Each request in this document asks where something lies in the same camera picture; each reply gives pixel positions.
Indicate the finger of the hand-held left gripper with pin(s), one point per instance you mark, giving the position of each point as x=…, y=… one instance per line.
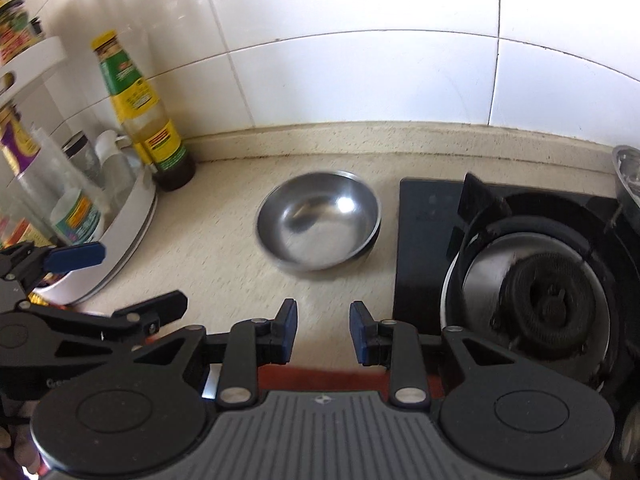
x=150, y=310
x=75, y=256

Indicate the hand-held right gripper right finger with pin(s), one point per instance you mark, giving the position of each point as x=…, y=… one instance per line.
x=358, y=334

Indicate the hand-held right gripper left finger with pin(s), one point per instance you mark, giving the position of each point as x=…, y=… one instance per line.
x=287, y=332

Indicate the stainless steel bowl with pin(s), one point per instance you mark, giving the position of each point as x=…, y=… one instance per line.
x=374, y=244
x=320, y=220
x=629, y=170

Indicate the purple label clear bottle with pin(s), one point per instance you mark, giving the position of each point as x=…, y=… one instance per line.
x=75, y=215

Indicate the red cloth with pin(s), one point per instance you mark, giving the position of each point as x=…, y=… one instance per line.
x=345, y=377

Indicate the white two-tier spice rack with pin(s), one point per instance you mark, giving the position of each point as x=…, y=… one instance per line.
x=130, y=220

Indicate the small dark lid glass jar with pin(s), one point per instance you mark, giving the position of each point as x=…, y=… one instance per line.
x=80, y=152

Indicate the black gas stove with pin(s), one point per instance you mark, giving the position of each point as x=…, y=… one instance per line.
x=430, y=240

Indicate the green label oyster sauce bottle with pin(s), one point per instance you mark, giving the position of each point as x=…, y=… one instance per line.
x=145, y=115

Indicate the green label sauce jar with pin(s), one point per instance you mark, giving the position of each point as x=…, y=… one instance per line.
x=15, y=30

